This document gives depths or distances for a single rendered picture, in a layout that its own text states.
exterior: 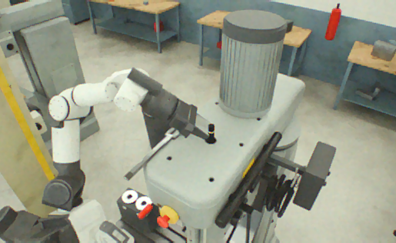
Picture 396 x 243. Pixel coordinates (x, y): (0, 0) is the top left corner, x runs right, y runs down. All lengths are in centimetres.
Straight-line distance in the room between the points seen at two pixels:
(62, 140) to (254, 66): 66
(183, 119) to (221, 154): 16
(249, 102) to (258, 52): 18
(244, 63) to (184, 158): 34
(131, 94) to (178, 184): 27
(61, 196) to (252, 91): 71
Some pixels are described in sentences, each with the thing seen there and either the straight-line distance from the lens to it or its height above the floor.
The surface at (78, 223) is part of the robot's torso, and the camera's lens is 103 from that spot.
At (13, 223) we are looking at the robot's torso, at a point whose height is 152.
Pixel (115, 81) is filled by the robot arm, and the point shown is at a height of 207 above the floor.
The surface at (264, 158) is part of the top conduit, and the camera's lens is 97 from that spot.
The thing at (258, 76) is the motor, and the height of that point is 206.
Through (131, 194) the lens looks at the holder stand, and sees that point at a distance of 172.
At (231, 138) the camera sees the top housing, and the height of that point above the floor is 189.
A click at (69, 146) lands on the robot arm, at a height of 187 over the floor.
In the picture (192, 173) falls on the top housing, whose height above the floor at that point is 189.
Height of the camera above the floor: 249
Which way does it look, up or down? 39 degrees down
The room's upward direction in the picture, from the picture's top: straight up
